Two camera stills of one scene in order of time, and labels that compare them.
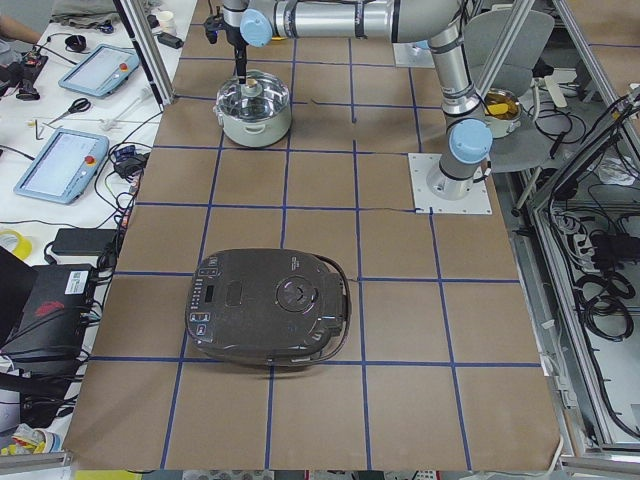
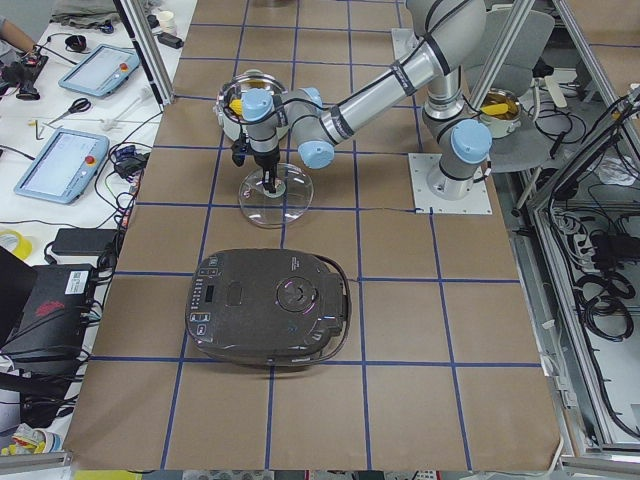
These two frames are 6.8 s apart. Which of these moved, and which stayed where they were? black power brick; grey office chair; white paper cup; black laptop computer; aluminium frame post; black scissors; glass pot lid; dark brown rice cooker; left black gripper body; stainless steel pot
Moved: left black gripper body; glass pot lid
Stayed: black scissors; black power brick; aluminium frame post; dark brown rice cooker; white paper cup; black laptop computer; grey office chair; stainless steel pot
